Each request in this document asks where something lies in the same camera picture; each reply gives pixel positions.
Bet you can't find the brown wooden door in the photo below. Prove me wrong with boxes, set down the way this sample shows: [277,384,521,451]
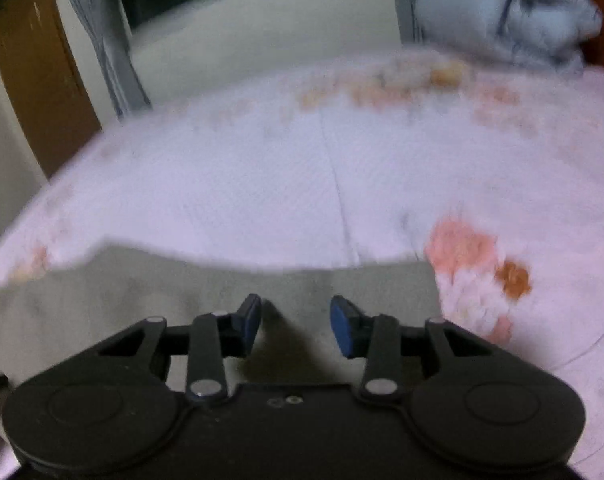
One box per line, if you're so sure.
[0,0,104,179]

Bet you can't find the grey curtain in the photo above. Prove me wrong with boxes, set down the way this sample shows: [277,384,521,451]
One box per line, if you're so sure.
[388,0,427,45]
[54,0,153,120]

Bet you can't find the rolled light blue duvet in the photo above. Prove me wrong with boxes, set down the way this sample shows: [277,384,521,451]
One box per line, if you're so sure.
[416,0,604,75]

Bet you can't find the grey pants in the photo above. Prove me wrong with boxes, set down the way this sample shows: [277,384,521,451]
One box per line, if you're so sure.
[0,241,443,393]

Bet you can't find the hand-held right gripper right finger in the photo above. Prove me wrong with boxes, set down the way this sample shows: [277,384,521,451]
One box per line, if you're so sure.
[330,295,488,404]

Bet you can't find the bed with pink floral sheet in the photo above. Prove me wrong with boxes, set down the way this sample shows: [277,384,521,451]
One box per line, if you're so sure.
[0,50,604,480]

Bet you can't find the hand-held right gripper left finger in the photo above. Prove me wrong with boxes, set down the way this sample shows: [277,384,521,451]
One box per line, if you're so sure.
[96,293,263,404]

